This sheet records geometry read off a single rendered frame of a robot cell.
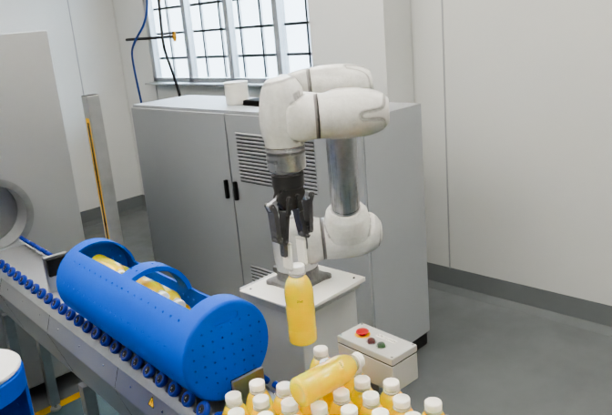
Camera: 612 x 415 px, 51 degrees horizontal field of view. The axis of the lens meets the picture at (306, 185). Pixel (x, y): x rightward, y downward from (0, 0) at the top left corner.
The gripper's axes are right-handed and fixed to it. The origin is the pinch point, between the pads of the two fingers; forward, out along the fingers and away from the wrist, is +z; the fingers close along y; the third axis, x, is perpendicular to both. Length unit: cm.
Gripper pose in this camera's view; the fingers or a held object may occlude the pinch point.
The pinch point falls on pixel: (294, 253)
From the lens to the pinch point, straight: 153.3
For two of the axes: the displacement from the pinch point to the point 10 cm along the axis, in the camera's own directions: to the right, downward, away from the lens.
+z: 0.8, 9.6, 2.6
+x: 6.5, 1.5, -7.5
